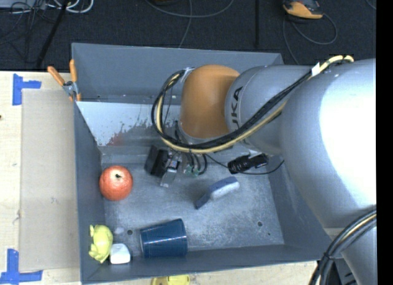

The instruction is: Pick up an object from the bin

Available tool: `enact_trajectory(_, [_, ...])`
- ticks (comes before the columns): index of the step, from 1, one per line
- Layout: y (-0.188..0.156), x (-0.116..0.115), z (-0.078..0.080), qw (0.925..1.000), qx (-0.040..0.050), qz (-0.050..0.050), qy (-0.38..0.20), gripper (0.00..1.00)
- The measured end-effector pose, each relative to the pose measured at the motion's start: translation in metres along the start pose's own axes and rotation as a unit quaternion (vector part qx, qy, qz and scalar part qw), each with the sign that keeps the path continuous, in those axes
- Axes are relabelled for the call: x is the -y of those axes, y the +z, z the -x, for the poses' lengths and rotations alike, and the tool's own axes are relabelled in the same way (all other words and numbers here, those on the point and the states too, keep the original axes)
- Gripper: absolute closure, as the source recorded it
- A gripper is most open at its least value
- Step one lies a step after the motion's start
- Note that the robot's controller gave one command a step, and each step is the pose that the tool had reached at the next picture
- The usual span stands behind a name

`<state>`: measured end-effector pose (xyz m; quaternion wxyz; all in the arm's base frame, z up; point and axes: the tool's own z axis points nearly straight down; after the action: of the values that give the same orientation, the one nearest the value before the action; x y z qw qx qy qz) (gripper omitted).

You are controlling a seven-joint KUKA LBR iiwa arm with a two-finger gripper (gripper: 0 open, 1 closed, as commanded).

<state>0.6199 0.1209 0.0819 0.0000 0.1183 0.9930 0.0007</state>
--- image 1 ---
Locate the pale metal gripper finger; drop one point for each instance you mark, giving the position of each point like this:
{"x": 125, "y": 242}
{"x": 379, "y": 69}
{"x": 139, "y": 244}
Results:
{"x": 169, "y": 177}

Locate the red-orange toy apple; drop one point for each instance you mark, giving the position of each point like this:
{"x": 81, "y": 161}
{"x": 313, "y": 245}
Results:
{"x": 116, "y": 183}

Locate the blue sponge with grey pad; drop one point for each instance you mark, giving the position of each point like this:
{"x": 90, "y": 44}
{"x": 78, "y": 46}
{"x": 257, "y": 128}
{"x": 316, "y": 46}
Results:
{"x": 218, "y": 190}

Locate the dark blue cup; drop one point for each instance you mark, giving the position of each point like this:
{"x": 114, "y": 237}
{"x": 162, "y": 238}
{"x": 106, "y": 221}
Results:
{"x": 164, "y": 239}

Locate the grey metal bin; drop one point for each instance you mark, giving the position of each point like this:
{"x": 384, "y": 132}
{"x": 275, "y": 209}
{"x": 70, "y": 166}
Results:
{"x": 221, "y": 216}

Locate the small white rounded block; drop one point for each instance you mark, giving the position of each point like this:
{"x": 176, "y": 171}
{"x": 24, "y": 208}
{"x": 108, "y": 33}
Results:
{"x": 120, "y": 253}

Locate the yellow toy animal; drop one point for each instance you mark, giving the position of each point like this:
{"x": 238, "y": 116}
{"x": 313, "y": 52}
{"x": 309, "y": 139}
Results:
{"x": 100, "y": 244}

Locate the pale brown cardboard board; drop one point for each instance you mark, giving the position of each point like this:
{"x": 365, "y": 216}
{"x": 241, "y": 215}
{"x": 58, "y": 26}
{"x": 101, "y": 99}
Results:
{"x": 46, "y": 170}

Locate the black cylinder on white bracket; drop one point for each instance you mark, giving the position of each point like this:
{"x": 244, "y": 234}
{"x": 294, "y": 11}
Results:
{"x": 245, "y": 164}

